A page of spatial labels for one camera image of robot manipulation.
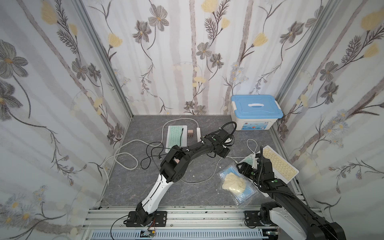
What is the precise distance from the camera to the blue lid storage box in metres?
1.02

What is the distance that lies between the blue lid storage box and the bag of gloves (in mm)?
363

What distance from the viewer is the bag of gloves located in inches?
32.0
